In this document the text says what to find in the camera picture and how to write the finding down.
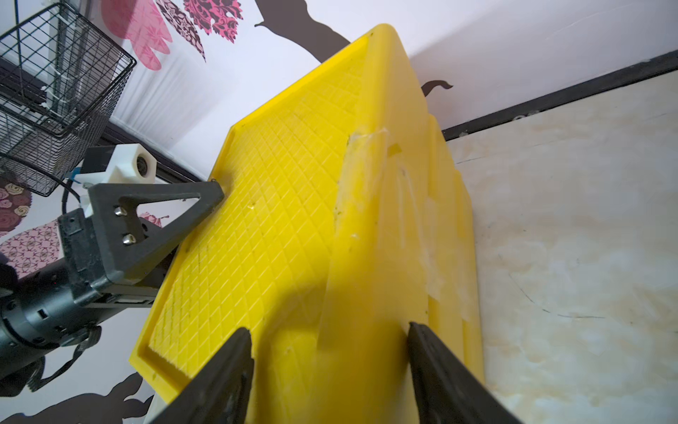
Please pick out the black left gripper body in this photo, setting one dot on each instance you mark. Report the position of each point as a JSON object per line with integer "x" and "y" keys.
{"x": 66, "y": 302}

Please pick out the black wire basket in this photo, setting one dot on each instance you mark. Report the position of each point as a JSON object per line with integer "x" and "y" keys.
{"x": 61, "y": 79}

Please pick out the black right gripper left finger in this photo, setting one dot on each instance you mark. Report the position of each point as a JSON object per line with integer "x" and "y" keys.
{"x": 221, "y": 391}

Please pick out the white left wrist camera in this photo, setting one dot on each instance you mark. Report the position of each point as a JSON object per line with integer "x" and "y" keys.
{"x": 119, "y": 164}

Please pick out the yellow plastic drawer cabinet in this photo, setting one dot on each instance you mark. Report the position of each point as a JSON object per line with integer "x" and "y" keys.
{"x": 345, "y": 220}

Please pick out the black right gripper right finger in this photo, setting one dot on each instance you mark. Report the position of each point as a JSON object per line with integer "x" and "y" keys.
{"x": 445, "y": 390}

